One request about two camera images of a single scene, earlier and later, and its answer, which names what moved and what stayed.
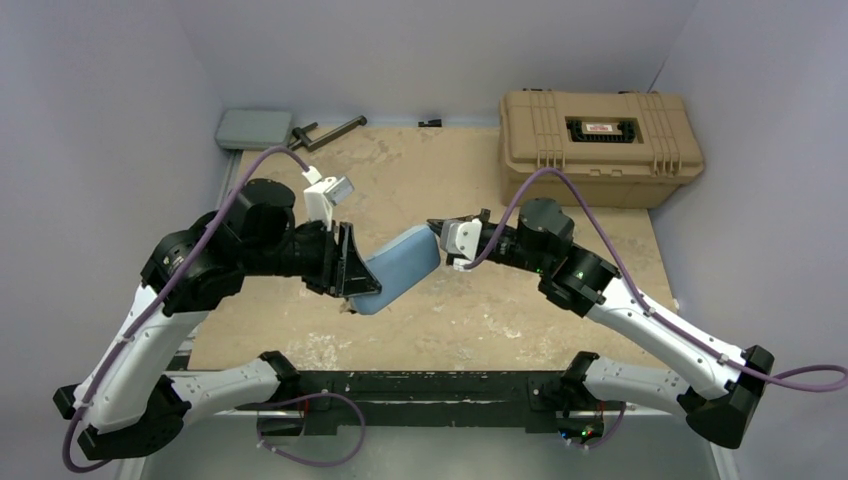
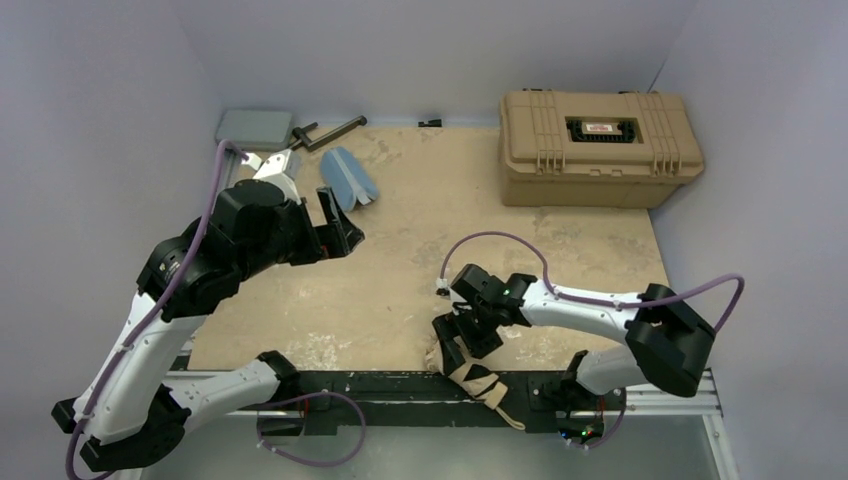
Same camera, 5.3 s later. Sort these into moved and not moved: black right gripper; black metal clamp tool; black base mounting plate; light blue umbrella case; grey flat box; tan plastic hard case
Moved: light blue umbrella case; black right gripper
Not moved: black metal clamp tool; grey flat box; tan plastic hard case; black base mounting plate
